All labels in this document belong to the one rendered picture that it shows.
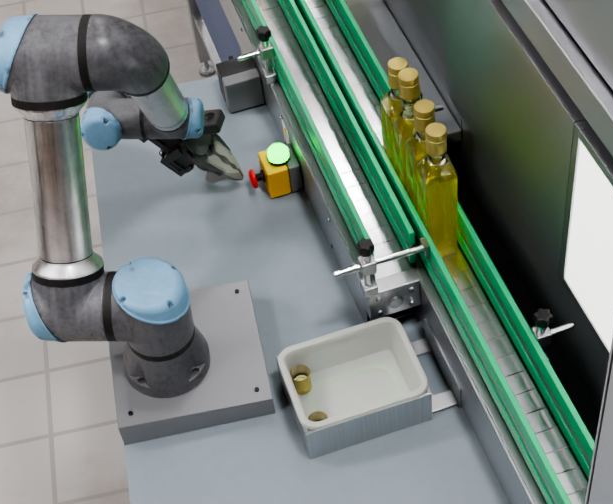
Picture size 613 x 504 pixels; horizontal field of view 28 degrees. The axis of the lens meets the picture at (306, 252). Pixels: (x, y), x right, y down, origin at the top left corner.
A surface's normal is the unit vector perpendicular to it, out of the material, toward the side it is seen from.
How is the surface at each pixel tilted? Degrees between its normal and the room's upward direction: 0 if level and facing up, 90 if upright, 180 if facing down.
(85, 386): 0
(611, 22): 90
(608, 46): 90
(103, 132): 79
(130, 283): 10
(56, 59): 58
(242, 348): 3
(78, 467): 0
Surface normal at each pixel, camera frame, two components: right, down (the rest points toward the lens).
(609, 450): -0.95, 0.29
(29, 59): -0.05, 0.29
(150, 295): 0.09, -0.63
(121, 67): 0.53, 0.47
